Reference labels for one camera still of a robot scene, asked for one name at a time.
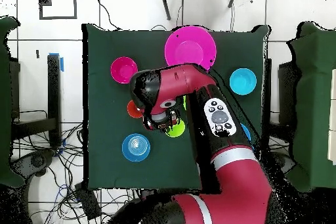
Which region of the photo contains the lime green cup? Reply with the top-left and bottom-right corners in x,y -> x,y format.
165,118 -> 186,139

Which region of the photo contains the orange cup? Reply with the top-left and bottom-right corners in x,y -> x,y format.
127,99 -> 144,120

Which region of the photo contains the medium blue bowl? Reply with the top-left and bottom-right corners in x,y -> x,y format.
121,133 -> 152,162

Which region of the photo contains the dark green table cloth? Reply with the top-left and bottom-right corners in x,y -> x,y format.
83,23 -> 270,190

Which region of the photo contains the small red-pink bowl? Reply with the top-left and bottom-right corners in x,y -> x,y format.
110,56 -> 139,85

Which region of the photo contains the large pink bowl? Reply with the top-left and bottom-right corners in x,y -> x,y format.
164,25 -> 217,72

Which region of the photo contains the large blue bowl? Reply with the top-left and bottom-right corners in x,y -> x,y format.
240,123 -> 253,143

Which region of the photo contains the small light blue bowl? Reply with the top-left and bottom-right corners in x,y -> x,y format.
229,68 -> 258,96

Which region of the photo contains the black power box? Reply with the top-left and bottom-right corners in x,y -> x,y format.
73,181 -> 104,221

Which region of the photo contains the black wheel base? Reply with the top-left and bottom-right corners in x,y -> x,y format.
264,150 -> 295,177
20,150 -> 54,177

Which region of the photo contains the green covered side table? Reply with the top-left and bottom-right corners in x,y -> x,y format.
0,16 -> 24,188
287,21 -> 336,192

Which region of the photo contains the tangle of black cables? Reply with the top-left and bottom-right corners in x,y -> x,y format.
12,109 -> 132,224

